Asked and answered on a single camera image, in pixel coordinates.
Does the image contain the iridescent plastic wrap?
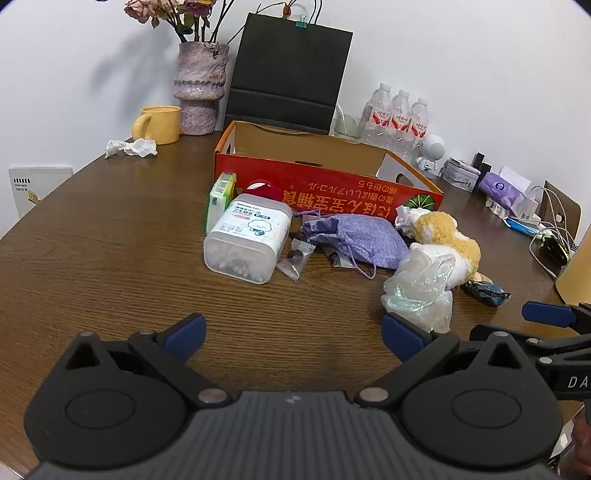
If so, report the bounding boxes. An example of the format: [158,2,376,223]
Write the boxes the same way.
[380,251,455,334]

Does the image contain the dark candy wrapper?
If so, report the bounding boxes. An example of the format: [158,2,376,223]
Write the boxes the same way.
[462,279,511,308]

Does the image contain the red fabric rose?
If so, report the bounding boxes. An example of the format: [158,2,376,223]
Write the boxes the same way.
[243,180,282,201]

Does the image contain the yellow mug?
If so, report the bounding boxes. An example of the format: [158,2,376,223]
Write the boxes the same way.
[131,106,182,145]

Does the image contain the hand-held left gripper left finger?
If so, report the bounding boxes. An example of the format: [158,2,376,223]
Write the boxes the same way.
[65,313,230,409]

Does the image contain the blue flat item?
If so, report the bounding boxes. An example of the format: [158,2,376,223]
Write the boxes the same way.
[505,217,541,236]

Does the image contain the white robot figure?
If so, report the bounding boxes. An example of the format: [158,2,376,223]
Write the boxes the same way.
[416,134,446,180]

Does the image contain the white cable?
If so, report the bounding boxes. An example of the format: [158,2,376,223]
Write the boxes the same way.
[526,185,578,278]

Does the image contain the small crumpled white paper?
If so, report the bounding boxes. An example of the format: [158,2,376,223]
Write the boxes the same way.
[394,205,430,232]

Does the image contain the crumpled white tissue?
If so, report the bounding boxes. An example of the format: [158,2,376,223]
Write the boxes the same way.
[105,137,158,160]

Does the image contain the purple ceramic vase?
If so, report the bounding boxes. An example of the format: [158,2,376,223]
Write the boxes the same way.
[173,41,230,136]

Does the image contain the purple wipes pack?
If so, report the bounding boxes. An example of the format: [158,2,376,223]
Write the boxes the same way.
[478,172,522,208]

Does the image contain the black paper bag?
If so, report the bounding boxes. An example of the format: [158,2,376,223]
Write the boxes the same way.
[224,0,354,136]

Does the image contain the purple fabric pouch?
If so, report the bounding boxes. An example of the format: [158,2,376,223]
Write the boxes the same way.
[295,209,411,278]

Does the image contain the clear cotton swab box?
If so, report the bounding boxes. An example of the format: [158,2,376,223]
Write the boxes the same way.
[203,194,294,284]

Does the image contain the dried pink roses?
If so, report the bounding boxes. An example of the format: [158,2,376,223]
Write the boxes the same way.
[95,0,252,46]

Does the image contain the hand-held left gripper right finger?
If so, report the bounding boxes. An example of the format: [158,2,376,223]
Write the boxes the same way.
[356,313,527,409]

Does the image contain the white tissue sheet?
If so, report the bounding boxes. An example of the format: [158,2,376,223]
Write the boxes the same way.
[499,166,532,192]

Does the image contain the yellow and white plush toy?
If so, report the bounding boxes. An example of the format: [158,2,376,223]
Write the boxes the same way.
[409,211,482,289]

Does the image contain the white power strip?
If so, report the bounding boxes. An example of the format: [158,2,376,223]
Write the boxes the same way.
[485,194,541,223]

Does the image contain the green packet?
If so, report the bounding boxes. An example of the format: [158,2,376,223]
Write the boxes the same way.
[206,172,238,234]

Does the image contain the clear water bottle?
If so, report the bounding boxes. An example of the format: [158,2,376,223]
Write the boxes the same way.
[362,83,393,145]
[390,90,413,153]
[409,97,431,158]

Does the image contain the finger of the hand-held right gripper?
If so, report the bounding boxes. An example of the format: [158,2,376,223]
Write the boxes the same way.
[470,324,591,366]
[522,301,591,334]

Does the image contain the small clear plastic bag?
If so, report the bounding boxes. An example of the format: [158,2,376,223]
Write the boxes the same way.
[322,244,355,268]
[276,237,316,281]

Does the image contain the wooden chair back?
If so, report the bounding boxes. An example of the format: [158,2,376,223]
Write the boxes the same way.
[538,180,581,241]

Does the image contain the white labelled box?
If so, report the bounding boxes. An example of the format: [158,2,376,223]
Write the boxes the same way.
[8,166,74,219]

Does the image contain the light wooden board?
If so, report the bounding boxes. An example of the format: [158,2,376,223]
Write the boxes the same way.
[554,240,591,305]

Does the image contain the red cardboard box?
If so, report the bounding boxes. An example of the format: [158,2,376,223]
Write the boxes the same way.
[213,121,445,227]

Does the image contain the black and yellow device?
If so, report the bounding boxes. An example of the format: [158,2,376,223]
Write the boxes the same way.
[538,233,571,266]

